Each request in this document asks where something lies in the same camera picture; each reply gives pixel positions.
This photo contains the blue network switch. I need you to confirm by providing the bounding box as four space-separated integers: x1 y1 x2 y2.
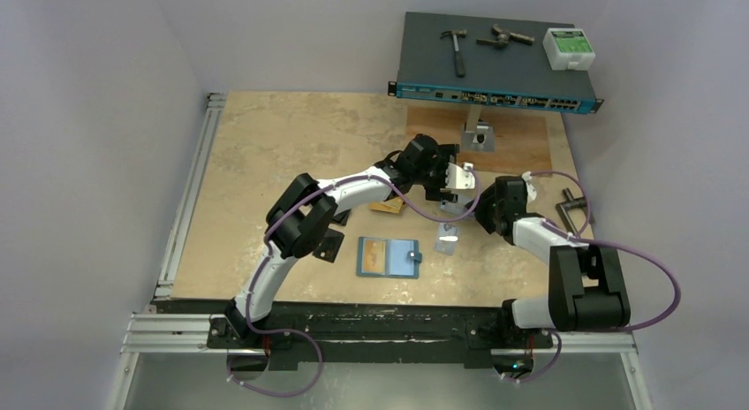
388 11 604 114

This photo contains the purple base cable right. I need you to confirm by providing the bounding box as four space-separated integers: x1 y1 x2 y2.
497 330 564 385

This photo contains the aluminium frame rail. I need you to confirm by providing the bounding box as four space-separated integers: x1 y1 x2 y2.
119 92 639 356

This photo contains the dark metal clamp tool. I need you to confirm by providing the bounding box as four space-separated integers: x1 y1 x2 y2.
475 24 535 49

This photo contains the white green electrical box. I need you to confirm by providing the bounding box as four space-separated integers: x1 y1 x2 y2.
542 27 596 72

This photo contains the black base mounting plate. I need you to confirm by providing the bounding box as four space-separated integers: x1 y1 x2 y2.
153 299 553 372

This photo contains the metal stand post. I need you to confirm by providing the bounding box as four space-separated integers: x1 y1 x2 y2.
460 104 495 153

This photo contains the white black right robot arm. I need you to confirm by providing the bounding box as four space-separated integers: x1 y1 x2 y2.
466 176 631 345

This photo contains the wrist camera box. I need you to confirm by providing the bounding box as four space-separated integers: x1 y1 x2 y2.
445 163 476 190
521 171 538 202

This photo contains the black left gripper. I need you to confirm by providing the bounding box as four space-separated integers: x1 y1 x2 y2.
412 147 458 201

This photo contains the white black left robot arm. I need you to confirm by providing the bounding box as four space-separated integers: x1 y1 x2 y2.
225 133 460 347

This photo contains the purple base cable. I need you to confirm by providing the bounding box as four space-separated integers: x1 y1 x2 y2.
497 330 564 385
224 328 325 397

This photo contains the silver VIP credit card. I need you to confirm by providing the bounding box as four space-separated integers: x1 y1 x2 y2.
439 201 471 216

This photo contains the small grey hammer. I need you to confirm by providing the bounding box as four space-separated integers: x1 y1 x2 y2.
440 30 467 79

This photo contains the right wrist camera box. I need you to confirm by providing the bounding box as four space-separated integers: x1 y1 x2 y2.
521 171 538 202

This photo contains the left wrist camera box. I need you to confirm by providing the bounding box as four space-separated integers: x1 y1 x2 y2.
445 163 476 190

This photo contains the blue leather card holder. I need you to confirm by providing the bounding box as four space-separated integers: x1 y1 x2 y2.
356 237 423 278

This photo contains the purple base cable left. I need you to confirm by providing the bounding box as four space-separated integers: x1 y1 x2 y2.
224 328 325 397

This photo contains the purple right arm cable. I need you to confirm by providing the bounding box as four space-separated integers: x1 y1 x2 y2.
523 171 683 332

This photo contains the orange credit card stack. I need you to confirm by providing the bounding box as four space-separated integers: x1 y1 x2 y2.
367 197 405 215

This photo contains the plywood board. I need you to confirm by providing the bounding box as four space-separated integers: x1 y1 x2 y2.
405 104 564 174

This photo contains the grey metal crank handle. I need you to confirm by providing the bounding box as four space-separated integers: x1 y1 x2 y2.
555 187 594 235

